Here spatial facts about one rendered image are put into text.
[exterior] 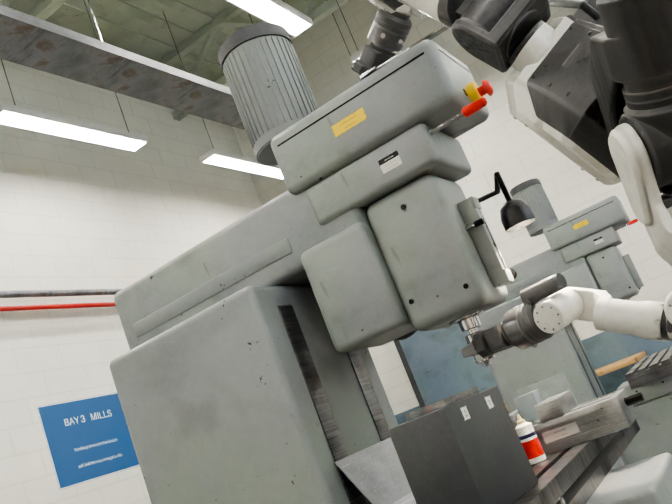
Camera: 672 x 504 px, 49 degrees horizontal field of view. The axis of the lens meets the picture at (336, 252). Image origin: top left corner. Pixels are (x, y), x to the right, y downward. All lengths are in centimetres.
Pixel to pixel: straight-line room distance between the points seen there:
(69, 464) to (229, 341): 456
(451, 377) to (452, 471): 742
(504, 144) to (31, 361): 534
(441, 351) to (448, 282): 706
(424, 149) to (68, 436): 502
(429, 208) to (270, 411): 57
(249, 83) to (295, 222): 39
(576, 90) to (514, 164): 734
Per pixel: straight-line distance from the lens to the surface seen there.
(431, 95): 166
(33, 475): 604
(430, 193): 165
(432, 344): 872
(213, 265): 193
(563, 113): 121
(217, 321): 178
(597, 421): 178
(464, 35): 136
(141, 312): 210
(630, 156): 103
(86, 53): 443
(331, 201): 174
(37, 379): 631
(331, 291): 173
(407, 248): 167
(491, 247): 168
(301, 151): 178
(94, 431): 648
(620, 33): 101
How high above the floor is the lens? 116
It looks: 13 degrees up
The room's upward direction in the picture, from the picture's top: 22 degrees counter-clockwise
